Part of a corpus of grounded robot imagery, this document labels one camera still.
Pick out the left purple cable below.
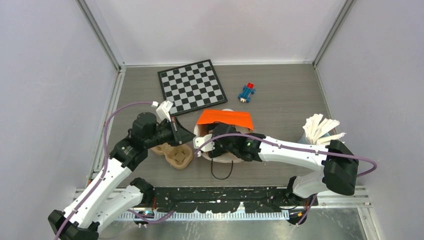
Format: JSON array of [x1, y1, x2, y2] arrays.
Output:
[[52, 101, 176, 240]]

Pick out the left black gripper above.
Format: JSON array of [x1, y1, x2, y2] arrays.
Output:
[[145, 116, 196, 149]]

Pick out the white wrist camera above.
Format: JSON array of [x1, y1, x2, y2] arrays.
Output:
[[193, 133, 215, 156], [151, 100, 174, 122]]

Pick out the blue straw holder cup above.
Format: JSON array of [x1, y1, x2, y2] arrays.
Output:
[[298, 134, 313, 145]]

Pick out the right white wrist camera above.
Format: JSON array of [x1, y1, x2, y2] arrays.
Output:
[[193, 133, 215, 156]]

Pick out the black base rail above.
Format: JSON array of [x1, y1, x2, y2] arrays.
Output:
[[136, 186, 313, 214]]

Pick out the black white chessboard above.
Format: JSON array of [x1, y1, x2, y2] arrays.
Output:
[[157, 59, 228, 116]]

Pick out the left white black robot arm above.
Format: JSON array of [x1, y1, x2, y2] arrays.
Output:
[[48, 112, 195, 240]]

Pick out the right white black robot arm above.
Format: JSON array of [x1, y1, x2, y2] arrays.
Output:
[[211, 123, 359, 205]]

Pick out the brown pulp cup carrier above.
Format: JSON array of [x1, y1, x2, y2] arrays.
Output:
[[151, 143, 194, 170]]

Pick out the orange paper bag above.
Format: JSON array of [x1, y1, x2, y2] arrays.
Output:
[[193, 108, 255, 180]]

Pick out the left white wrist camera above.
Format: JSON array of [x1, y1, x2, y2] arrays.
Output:
[[151, 100, 174, 122]]

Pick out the white paper-wrapped straws bundle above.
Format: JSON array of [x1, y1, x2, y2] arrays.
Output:
[[302, 113, 346, 145]]

